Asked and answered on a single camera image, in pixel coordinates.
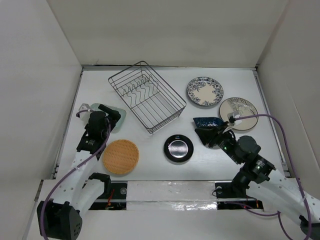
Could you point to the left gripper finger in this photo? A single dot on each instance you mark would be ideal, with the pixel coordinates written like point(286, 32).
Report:
point(115, 115)
point(105, 108)

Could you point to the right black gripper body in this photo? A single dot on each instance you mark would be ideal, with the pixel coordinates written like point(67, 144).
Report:
point(225, 141)

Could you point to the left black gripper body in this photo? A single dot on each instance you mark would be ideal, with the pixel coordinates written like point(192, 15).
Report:
point(106, 130)

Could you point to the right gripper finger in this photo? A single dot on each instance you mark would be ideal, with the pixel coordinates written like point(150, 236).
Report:
point(210, 130)
point(206, 139)

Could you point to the light green rectangular plate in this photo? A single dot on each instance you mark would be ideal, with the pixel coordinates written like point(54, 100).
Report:
point(122, 112)

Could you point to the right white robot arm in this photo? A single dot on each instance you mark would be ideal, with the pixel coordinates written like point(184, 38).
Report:
point(258, 178)

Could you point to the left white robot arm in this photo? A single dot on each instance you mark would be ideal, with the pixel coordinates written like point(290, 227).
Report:
point(60, 215)

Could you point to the dark blue leaf plate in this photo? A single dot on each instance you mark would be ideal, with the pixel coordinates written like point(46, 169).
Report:
point(207, 121)

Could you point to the glossy black round plate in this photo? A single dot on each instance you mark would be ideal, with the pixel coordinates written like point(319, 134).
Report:
point(178, 149)

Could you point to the round woven bamboo plate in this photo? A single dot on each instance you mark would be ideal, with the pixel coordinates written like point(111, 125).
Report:
point(121, 157)

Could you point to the cream tree pattern plate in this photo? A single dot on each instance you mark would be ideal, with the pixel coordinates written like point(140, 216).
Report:
point(244, 108)

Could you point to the blue floral round plate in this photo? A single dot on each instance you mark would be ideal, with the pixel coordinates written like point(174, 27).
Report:
point(205, 91)

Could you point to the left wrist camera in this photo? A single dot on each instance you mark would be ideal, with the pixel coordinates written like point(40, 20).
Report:
point(84, 109)

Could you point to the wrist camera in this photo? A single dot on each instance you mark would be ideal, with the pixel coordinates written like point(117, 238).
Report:
point(232, 117)
point(84, 109)

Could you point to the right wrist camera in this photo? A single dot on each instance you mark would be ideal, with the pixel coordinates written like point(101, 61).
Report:
point(232, 117)

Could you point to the grey wire dish rack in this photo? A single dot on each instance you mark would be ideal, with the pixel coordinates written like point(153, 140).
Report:
point(148, 95)

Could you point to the silver taped front rail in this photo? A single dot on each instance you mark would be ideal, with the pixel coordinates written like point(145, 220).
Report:
point(171, 196)

